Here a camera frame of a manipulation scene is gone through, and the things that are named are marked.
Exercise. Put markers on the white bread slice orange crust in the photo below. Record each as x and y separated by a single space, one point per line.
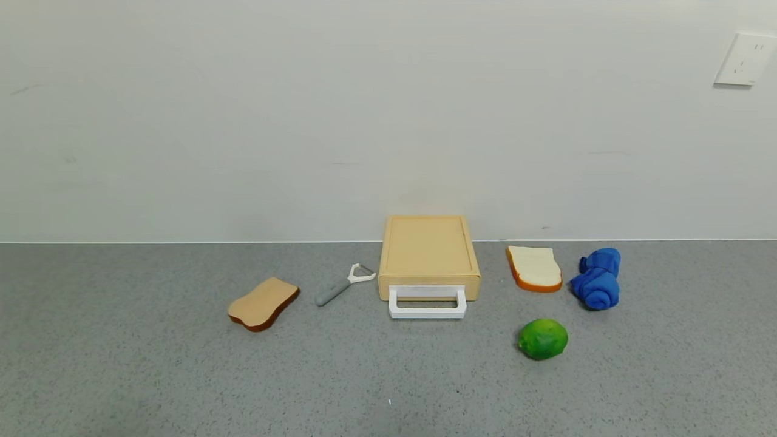
535 267

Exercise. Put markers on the blue rolled towel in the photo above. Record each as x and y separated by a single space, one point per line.
598 285

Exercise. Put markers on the green lime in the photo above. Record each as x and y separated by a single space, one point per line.
542 340

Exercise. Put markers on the brown toast slice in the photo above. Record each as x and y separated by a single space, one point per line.
262 303

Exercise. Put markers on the white wall socket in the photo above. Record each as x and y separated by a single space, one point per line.
745 59

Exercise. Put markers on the yellow drawer case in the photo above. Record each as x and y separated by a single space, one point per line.
428 249

